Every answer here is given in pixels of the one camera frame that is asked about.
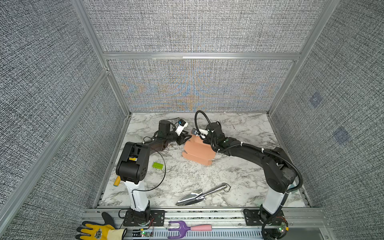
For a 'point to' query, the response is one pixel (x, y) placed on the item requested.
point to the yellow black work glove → (106, 231)
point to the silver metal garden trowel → (197, 195)
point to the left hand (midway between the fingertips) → (188, 134)
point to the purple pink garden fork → (182, 229)
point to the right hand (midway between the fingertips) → (206, 127)
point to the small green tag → (157, 165)
